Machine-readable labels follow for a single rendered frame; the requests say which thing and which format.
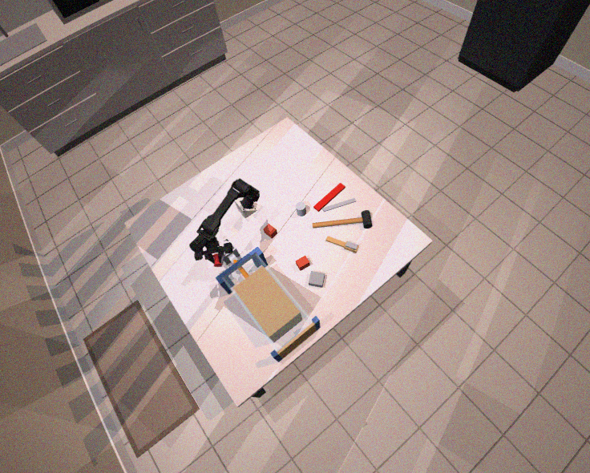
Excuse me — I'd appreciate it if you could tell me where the orange-red cube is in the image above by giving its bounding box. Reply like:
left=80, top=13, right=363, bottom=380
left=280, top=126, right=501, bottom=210
left=264, top=224, right=277, bottom=239
left=296, top=256, right=310, bottom=271

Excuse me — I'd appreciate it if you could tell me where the grey cylinder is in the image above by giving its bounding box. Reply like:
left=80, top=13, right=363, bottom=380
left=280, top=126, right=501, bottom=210
left=296, top=202, right=306, bottom=216

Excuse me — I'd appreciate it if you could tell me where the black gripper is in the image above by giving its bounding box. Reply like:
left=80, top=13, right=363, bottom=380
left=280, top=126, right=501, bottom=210
left=194, top=239, right=232, bottom=264

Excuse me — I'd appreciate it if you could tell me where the red bar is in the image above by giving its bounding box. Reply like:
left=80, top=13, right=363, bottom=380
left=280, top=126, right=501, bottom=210
left=313, top=183, right=346, bottom=211

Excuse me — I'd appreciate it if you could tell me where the black rubber mallet with wooden handle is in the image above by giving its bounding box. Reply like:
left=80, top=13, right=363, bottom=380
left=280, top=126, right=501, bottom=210
left=313, top=210, right=372, bottom=228

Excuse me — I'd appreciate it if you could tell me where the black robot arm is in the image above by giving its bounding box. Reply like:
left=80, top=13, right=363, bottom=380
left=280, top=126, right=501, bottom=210
left=189, top=178, right=260, bottom=253

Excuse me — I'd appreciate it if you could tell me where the grey flat bar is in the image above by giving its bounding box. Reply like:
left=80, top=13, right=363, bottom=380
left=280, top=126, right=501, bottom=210
left=322, top=198, right=356, bottom=212

